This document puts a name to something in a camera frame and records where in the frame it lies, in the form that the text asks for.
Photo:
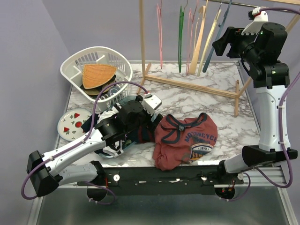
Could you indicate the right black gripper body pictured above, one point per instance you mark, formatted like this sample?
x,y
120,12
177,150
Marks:
x,y
243,41

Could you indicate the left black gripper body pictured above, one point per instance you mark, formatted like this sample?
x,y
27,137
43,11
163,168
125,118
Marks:
x,y
144,121

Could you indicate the red tank top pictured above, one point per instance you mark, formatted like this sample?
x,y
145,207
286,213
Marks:
x,y
183,141

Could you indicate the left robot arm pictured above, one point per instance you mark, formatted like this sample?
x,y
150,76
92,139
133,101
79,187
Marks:
x,y
50,170

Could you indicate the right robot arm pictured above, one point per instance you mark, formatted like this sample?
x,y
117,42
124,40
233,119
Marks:
x,y
271,80

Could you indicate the cream plastic hanger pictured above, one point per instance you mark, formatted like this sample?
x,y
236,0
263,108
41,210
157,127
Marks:
x,y
209,38

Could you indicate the light wooden hanger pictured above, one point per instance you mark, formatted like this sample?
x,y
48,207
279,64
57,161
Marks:
x,y
193,65

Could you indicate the green plastic hanger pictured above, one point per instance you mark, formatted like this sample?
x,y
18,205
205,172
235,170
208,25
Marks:
x,y
180,39

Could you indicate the black white striped garment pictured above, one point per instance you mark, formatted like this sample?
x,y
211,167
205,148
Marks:
x,y
113,150

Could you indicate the orange woven fan mat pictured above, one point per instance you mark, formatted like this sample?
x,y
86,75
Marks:
x,y
95,75

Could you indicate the watermelon pattern plate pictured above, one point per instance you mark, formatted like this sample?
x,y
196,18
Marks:
x,y
69,126

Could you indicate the white plastic laundry basket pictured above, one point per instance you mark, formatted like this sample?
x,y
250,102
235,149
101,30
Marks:
x,y
72,69

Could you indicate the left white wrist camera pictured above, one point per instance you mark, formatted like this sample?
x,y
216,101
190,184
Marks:
x,y
151,103

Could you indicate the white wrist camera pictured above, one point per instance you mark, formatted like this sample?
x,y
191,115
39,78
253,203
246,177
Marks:
x,y
260,17
151,103

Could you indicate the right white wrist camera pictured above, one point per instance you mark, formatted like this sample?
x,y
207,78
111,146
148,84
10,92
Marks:
x,y
260,17

